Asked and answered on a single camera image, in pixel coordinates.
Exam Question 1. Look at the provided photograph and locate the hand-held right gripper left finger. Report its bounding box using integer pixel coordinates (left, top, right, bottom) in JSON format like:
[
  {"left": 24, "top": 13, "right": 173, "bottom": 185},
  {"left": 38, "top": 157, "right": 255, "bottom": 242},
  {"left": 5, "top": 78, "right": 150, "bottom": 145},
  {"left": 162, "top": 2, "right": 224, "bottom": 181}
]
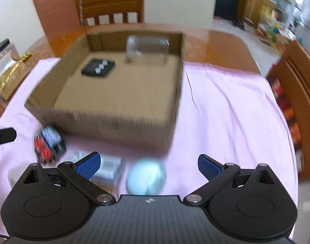
[{"left": 16, "top": 151, "right": 115, "bottom": 206}]

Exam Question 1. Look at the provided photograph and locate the clear container with black lid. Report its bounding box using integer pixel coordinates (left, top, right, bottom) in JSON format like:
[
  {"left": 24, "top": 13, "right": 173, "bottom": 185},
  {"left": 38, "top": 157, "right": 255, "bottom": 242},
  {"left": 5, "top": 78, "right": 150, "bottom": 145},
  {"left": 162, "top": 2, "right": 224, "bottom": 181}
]
[{"left": 0, "top": 39, "right": 19, "bottom": 82}]

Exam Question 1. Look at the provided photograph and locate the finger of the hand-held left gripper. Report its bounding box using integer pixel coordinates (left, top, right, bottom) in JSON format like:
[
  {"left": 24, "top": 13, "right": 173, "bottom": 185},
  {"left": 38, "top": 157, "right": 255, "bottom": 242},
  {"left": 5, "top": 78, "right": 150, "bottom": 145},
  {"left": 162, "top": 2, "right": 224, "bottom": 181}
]
[{"left": 0, "top": 128, "right": 17, "bottom": 147}]

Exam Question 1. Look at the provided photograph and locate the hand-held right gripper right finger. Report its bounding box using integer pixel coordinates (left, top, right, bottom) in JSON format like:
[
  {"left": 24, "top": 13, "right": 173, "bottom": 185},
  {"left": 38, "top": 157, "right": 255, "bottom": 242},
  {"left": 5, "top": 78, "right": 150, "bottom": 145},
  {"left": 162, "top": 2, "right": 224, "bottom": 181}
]
[{"left": 183, "top": 154, "right": 275, "bottom": 207}]

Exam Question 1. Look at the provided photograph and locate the wooden door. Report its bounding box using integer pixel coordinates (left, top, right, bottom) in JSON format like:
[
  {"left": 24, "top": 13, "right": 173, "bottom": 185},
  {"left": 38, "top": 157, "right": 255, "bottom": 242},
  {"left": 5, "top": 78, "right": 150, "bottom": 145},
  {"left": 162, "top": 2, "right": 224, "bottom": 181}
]
[{"left": 28, "top": 0, "right": 82, "bottom": 38}]

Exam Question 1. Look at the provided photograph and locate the gold foil bag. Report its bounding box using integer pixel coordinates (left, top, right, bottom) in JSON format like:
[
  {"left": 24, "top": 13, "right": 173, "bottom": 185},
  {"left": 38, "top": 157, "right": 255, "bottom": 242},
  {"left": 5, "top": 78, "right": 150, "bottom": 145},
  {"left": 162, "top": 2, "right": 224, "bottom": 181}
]
[{"left": 0, "top": 51, "right": 33, "bottom": 99}]

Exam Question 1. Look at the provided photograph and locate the grey-blue plush toy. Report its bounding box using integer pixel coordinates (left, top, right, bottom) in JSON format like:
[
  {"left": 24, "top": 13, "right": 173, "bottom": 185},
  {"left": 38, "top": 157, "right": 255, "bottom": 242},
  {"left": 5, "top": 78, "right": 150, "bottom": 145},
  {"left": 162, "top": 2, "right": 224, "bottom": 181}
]
[{"left": 126, "top": 158, "right": 168, "bottom": 195}]

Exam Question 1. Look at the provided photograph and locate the clear plastic jar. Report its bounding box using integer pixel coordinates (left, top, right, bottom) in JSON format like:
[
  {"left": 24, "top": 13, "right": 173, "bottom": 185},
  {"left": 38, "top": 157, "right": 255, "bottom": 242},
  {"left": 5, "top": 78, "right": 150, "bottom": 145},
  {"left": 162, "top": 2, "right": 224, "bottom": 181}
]
[{"left": 126, "top": 35, "right": 171, "bottom": 65}]

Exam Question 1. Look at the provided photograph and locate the brown cardboard box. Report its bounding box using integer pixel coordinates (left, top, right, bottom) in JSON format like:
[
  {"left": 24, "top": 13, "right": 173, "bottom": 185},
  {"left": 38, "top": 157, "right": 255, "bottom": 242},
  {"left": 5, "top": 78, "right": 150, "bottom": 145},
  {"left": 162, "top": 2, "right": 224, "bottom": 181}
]
[{"left": 24, "top": 32, "right": 187, "bottom": 150}]

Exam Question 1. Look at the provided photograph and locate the wooden chair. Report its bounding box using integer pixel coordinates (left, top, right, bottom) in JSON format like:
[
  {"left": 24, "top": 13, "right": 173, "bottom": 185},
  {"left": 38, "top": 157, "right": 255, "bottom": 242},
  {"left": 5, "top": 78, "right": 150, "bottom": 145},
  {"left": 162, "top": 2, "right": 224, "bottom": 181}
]
[
  {"left": 79, "top": 0, "right": 145, "bottom": 27},
  {"left": 267, "top": 39, "right": 310, "bottom": 183}
]

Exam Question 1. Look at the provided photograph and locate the blue toy car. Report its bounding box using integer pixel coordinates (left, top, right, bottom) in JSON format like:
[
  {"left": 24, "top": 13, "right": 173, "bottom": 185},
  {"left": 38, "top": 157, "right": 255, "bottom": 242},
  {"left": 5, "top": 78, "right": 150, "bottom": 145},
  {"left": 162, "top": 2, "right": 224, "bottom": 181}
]
[{"left": 42, "top": 126, "right": 66, "bottom": 158}]

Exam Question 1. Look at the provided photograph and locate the pink cloth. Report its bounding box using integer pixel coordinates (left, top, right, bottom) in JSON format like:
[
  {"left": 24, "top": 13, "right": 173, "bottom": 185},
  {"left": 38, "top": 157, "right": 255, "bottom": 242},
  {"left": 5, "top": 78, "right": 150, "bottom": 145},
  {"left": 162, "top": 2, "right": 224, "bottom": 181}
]
[{"left": 0, "top": 57, "right": 300, "bottom": 244}]

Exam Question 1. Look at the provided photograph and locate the clear plastic case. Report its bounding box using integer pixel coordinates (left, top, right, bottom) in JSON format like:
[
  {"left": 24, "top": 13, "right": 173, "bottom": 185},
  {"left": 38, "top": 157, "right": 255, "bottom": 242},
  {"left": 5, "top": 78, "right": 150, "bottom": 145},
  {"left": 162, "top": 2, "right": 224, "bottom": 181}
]
[{"left": 69, "top": 151, "right": 126, "bottom": 186}]

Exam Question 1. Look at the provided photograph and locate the black timer with white buttons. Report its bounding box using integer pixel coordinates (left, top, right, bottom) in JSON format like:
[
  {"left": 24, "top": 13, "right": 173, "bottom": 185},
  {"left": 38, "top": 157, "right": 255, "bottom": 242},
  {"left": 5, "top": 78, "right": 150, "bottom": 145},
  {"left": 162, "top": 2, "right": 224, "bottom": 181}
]
[{"left": 81, "top": 58, "right": 116, "bottom": 78}]

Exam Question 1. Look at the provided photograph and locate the wooden cabinet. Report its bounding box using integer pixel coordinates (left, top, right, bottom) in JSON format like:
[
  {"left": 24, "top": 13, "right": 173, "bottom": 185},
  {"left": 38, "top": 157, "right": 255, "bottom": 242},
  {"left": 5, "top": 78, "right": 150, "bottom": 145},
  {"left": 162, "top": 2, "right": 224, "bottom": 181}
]
[{"left": 243, "top": 0, "right": 277, "bottom": 31}]

